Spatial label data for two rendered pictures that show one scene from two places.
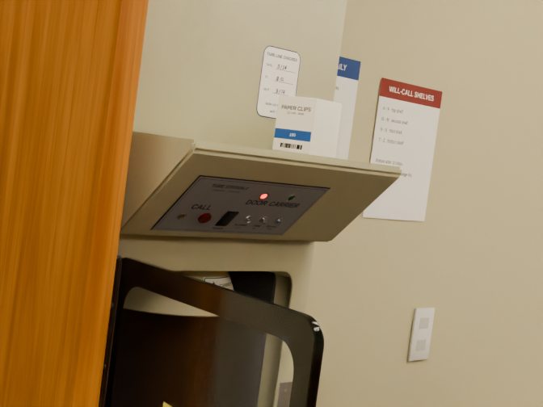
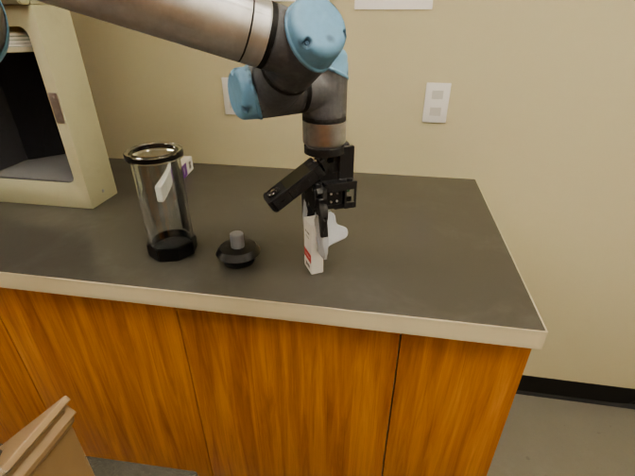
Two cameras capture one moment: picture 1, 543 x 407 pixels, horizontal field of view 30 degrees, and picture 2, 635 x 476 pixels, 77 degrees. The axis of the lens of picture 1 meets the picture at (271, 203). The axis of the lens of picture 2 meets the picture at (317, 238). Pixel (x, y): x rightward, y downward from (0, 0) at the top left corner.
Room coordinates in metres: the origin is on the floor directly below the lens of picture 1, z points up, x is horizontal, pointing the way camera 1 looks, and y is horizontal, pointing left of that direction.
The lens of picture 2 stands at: (1.18, -1.20, 1.40)
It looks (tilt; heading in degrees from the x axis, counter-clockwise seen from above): 29 degrees down; 57
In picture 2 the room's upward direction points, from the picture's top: straight up
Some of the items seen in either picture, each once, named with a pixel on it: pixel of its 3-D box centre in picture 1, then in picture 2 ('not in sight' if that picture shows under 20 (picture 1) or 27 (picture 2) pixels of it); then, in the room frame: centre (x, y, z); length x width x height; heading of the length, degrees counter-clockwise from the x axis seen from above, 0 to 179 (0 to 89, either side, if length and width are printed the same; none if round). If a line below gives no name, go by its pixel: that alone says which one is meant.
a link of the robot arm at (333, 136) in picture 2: not in sight; (323, 132); (1.58, -0.62, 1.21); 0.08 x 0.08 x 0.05
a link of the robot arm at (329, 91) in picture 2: not in sight; (322, 85); (1.58, -0.62, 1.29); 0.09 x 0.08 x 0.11; 178
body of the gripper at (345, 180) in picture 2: not in sight; (327, 177); (1.59, -0.62, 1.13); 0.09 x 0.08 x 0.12; 167
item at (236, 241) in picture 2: not in sight; (237, 246); (1.44, -0.51, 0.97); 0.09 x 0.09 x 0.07
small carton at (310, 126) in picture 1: (307, 127); not in sight; (1.11, -0.03, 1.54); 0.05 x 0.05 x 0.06; 53
